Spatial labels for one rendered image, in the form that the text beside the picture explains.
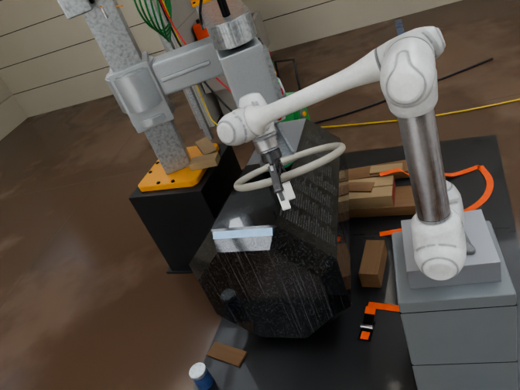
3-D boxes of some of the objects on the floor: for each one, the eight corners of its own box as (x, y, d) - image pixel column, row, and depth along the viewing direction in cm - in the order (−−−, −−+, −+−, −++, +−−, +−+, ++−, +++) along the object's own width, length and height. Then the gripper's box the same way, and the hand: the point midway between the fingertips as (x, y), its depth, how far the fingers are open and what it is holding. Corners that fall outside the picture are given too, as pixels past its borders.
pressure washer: (294, 139, 469) (269, 59, 422) (324, 139, 449) (302, 56, 402) (278, 159, 448) (249, 77, 401) (309, 160, 427) (282, 74, 380)
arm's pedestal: (504, 329, 234) (500, 210, 191) (535, 425, 195) (538, 304, 152) (404, 334, 250) (378, 226, 206) (412, 425, 210) (384, 315, 167)
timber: (381, 288, 278) (378, 274, 272) (361, 287, 284) (357, 273, 277) (388, 253, 300) (384, 239, 293) (369, 252, 305) (366, 239, 298)
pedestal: (166, 273, 359) (122, 200, 319) (198, 218, 408) (162, 149, 368) (241, 272, 332) (203, 193, 292) (265, 213, 381) (235, 138, 341)
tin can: (215, 374, 267) (206, 360, 260) (212, 390, 258) (203, 377, 251) (199, 376, 269) (190, 363, 262) (196, 391, 261) (186, 378, 254)
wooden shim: (206, 356, 279) (206, 354, 278) (215, 342, 285) (214, 340, 285) (239, 367, 265) (238, 365, 264) (248, 353, 271) (247, 351, 270)
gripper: (272, 152, 153) (295, 210, 156) (283, 141, 176) (302, 192, 180) (252, 159, 155) (275, 217, 158) (265, 148, 178) (285, 198, 182)
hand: (289, 201), depth 169 cm, fingers open, 13 cm apart
